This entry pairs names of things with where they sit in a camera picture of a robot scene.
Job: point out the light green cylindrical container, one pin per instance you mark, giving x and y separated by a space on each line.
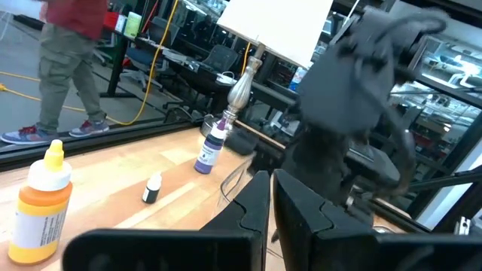
132 24

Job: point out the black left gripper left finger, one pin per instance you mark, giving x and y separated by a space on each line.
226 248

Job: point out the blue white container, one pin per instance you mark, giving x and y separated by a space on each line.
297 77

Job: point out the grey office chair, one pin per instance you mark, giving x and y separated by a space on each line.
220 58

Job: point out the large purple food coloring bottle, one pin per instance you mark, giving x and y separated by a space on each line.
209 154

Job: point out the small black food coloring bottle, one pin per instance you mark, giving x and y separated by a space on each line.
151 193

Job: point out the white lamp shade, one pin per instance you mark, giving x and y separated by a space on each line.
278 26

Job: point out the person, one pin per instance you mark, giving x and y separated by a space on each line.
64 56

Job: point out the black aluminium table frame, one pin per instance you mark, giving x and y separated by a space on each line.
94 141

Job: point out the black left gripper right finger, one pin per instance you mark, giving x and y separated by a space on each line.
312 241

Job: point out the red box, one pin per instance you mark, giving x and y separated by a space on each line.
110 20

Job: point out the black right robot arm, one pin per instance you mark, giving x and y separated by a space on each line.
399 22

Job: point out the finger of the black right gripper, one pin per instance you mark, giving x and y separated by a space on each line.
335 165
301 165

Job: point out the white box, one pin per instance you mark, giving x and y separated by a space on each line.
120 23

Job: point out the blue office chair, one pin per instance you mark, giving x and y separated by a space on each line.
141 56

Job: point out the large yellow food coloring bottle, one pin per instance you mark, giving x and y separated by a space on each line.
39 226

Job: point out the clear plastic bin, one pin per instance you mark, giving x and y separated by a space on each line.
241 180

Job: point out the black office desk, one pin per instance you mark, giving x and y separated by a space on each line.
196 81

